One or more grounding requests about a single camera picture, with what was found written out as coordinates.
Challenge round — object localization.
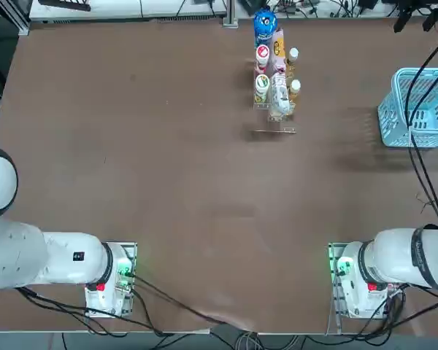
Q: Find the black base cable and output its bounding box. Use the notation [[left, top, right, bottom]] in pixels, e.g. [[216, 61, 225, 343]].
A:
[[14, 286, 167, 337], [131, 273, 256, 331]]

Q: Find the clear acrylic stepped shelf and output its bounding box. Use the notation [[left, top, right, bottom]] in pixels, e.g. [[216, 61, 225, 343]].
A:
[[253, 57, 299, 134]]

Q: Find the green lid white jar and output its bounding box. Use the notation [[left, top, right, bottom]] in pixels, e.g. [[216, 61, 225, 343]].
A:
[[254, 74, 271, 103]]

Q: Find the aluminium frame post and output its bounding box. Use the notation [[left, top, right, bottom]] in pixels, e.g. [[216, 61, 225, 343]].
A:
[[222, 0, 239, 27]]

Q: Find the black rack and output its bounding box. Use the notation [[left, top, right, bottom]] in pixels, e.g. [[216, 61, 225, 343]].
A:
[[39, 0, 92, 12]]

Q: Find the red lid white jar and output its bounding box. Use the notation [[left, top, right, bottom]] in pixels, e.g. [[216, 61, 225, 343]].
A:
[[255, 44, 272, 74]]

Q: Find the yellow juice bottle white cap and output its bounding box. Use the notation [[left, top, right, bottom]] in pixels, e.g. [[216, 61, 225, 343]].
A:
[[287, 47, 301, 74], [288, 79, 302, 106]]

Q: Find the light blue plastic basket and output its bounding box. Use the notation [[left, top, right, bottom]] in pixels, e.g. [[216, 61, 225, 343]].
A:
[[377, 67, 438, 149]]

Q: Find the blue lidded cup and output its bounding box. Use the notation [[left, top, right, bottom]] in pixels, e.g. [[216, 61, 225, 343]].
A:
[[253, 7, 279, 44]]

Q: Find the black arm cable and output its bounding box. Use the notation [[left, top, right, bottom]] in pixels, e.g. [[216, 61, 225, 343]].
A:
[[404, 31, 438, 230]]

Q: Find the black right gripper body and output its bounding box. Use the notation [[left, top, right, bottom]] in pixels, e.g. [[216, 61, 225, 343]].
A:
[[397, 0, 438, 15]]

